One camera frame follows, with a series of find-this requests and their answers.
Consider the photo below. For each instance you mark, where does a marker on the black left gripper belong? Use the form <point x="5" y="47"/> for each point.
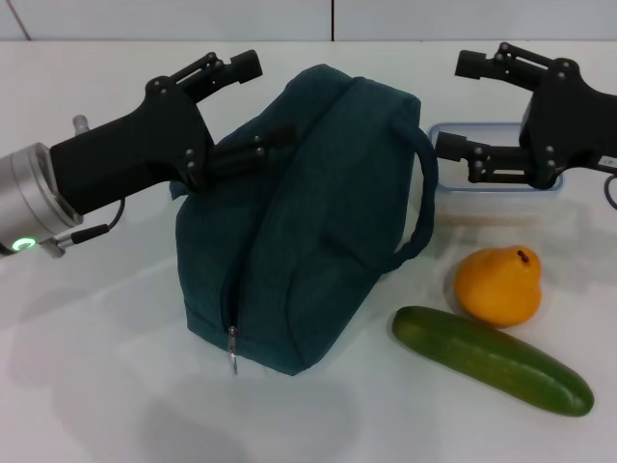
<point x="135" y="144"/>

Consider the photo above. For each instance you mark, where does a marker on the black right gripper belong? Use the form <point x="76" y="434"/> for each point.
<point x="569" y="130"/>

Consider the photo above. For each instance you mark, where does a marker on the clear plastic food container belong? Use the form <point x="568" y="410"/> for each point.
<point x="487" y="132"/>

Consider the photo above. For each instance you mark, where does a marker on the dark teal fabric bag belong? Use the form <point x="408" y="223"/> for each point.
<point x="308" y="217"/>

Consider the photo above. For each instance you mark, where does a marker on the orange pear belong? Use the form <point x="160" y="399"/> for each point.
<point x="496" y="289"/>

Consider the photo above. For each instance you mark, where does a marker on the green cucumber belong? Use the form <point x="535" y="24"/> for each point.
<point x="491" y="362"/>

